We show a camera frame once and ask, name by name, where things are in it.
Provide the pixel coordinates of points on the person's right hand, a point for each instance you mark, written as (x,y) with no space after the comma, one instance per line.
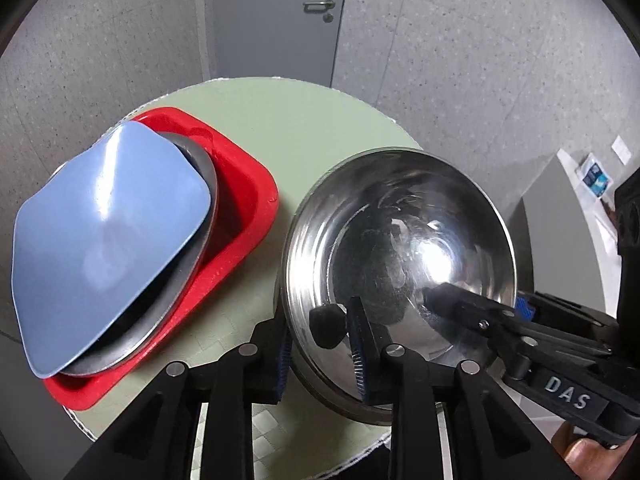
(582,455)

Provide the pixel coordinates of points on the blue and white packet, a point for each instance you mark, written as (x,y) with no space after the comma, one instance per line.
(595,175)

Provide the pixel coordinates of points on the white cabinet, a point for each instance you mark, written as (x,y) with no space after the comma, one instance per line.
(565,230)

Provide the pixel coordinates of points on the red square plate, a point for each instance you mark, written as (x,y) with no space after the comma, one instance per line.
(240,195)

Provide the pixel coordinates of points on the small white paper note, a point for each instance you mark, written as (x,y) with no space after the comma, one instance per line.
(621,150)

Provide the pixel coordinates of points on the stainless steel bowl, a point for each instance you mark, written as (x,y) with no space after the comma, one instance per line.
(395,260)

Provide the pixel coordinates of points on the green round tablecloth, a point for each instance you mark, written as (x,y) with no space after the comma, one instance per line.
(300,130)

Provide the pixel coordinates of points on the stainless steel plate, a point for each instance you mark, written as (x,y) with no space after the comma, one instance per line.
(197,200)

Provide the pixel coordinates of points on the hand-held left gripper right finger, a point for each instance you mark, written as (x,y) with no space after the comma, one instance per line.
(358,355)

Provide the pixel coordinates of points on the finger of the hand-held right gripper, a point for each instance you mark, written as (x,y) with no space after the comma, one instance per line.
(460,305)
(526,308)

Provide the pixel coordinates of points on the grey door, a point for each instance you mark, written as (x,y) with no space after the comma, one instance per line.
(280,15)

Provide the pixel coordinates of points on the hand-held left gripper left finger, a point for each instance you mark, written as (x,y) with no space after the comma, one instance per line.
(281,367)

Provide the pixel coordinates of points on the blue plate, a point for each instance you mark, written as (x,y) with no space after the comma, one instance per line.
(110,245)

